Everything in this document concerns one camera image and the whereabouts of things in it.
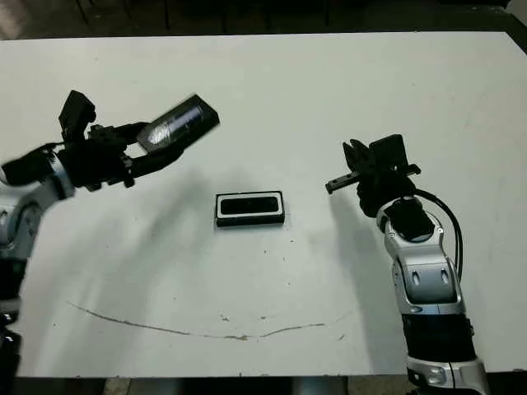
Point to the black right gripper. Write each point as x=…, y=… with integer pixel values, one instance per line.
x=383, y=193

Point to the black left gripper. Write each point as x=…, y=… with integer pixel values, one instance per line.
x=99, y=162

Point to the black box lid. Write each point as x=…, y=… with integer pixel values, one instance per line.
x=181, y=121

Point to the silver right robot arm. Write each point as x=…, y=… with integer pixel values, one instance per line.
x=428, y=280

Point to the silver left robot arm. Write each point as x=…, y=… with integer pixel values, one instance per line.
x=24, y=214

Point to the black box base white insert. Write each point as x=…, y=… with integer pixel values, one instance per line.
x=247, y=222

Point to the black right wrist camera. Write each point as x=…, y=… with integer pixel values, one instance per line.
x=389, y=150

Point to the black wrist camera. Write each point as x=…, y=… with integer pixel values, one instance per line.
x=389, y=150
x=76, y=111

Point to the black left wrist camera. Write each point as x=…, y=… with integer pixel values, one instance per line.
x=76, y=111

